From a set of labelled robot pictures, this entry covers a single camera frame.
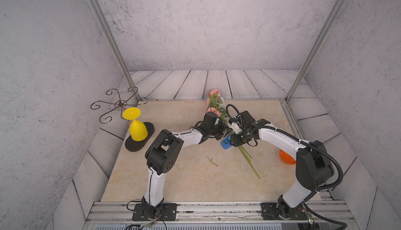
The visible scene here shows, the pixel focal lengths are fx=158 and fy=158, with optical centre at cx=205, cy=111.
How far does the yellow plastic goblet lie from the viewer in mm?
716

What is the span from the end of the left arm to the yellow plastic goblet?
0.84 feet

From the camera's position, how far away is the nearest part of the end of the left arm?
76cm
